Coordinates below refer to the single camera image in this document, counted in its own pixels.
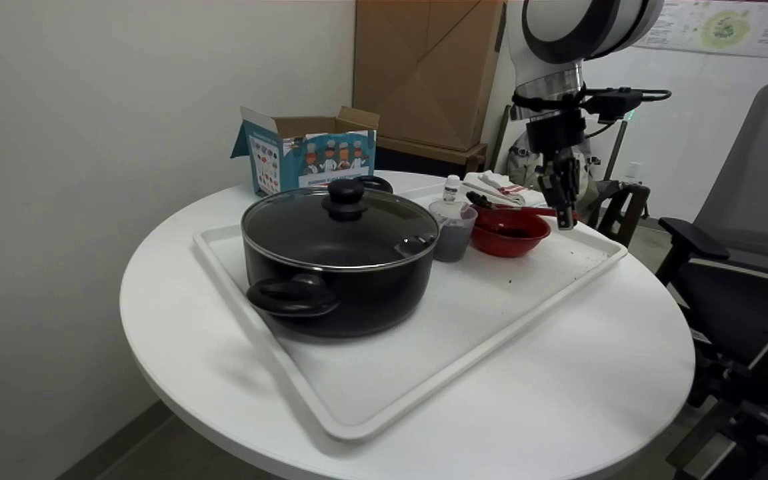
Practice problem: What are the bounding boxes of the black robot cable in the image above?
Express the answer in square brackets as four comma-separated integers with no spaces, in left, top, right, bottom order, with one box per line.
[614,86,676,144]

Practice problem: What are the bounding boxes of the blue printed cardboard box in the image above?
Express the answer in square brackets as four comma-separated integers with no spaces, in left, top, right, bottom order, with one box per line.
[229,104,381,198]

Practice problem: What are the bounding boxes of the glass lid with black knob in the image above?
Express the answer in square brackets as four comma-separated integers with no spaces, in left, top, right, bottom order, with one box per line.
[240,175,442,274]

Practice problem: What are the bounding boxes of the large brown cardboard box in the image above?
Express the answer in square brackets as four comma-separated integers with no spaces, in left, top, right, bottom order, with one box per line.
[353,0,512,167]

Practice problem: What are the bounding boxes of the red bowl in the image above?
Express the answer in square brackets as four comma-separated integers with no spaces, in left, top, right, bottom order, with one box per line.
[470,206,554,260]

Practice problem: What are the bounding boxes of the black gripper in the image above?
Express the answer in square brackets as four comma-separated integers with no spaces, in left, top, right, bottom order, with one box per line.
[526,107,596,232]

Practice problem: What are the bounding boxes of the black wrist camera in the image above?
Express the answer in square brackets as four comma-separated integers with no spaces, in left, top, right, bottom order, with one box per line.
[580,86,648,124]

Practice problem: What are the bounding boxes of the beige backpack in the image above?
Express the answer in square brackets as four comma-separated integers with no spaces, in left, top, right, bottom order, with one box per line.
[500,116,552,195]

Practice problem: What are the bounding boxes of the grey mesh office chair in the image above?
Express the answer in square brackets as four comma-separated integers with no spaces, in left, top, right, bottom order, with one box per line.
[656,79,768,480]

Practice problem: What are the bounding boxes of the white wall poster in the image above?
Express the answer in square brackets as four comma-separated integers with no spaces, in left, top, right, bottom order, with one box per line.
[637,0,768,60]

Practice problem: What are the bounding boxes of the black cooking pot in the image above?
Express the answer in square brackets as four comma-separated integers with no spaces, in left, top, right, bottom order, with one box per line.
[240,174,446,342]

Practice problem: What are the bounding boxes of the white towel with red stripes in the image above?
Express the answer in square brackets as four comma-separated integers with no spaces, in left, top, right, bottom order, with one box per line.
[461,167,554,214]

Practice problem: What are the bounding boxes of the white plastic tray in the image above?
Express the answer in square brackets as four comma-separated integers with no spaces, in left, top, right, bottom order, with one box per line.
[193,198,633,444]

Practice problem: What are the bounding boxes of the small clear bottle white cap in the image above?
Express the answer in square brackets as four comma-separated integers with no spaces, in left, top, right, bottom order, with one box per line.
[438,174,468,207]

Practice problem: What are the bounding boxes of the dark wooden frame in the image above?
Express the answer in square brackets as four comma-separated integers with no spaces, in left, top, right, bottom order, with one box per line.
[590,178,654,250]

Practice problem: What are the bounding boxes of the clear plastic measuring jug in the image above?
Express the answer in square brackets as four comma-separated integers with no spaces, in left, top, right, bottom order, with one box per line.
[425,195,480,264]

